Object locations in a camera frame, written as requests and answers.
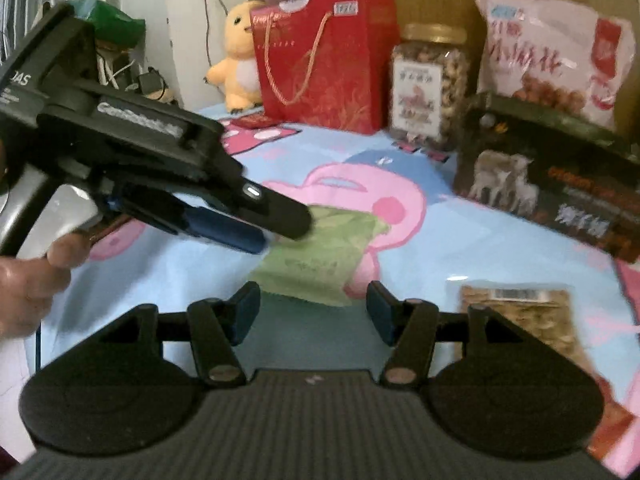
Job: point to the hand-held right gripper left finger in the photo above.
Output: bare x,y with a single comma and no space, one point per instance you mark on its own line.
245,312

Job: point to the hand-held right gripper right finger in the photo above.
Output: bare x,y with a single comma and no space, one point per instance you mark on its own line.
382,312

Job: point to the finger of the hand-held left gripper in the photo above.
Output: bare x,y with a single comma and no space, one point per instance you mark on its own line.
220,225
270,215

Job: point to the pale green snack packet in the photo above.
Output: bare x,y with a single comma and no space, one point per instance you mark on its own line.
320,265

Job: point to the clear packet of brown snacks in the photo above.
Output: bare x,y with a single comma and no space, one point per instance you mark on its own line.
520,320

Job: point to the person's left hand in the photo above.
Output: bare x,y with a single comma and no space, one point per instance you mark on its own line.
30,290

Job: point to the black charger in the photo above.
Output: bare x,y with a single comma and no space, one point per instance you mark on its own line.
150,84

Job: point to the blue printed blanket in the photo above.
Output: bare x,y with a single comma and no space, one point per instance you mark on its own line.
440,240

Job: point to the red envelope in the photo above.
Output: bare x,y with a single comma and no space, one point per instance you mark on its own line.
252,121

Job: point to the yellow plush toy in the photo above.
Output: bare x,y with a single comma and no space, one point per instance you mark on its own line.
240,60

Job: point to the red gift bag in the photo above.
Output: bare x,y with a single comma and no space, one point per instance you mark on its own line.
325,75

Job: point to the clear nut jar gold lid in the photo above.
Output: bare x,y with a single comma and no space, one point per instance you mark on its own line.
425,90

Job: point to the black snack box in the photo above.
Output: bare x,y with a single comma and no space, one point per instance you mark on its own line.
550,180

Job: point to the red brown snack packet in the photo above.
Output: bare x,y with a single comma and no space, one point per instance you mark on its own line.
607,425

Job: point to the large white pink snack bag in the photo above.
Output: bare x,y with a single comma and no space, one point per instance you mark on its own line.
545,50

